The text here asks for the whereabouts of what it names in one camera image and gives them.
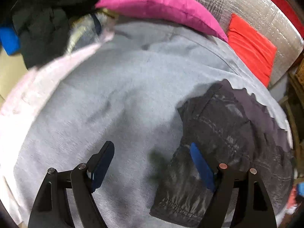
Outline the light grey bed blanket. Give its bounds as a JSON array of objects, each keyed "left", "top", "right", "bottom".
[{"left": 13, "top": 19, "right": 287, "bottom": 227}]

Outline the dark grey padded jacket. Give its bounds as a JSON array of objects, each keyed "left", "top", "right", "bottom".
[{"left": 150, "top": 80, "right": 294, "bottom": 227}]

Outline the red fabric drape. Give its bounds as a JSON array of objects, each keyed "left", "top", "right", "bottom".
[{"left": 271, "top": 0, "right": 303, "bottom": 38}]

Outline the blue garment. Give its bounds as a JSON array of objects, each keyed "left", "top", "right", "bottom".
[{"left": 0, "top": 27, "right": 21, "bottom": 56}]

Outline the red pillow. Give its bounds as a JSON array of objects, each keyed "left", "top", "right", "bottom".
[{"left": 228, "top": 13, "right": 277, "bottom": 86}]

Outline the dark clothes pile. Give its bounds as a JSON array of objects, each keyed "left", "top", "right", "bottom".
[{"left": 12, "top": 0, "right": 97, "bottom": 69}]

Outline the floral patterned pillow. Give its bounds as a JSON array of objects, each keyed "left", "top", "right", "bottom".
[{"left": 65, "top": 8, "right": 119, "bottom": 54}]

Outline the magenta pillow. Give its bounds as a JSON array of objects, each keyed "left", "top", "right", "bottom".
[{"left": 95, "top": 0, "right": 228, "bottom": 42}]

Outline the white pink bed sheet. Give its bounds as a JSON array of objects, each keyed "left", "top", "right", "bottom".
[{"left": 1, "top": 28, "right": 114, "bottom": 225}]

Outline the silver quilted headboard cushion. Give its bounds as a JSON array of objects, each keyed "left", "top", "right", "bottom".
[{"left": 197, "top": 0, "right": 303, "bottom": 86}]

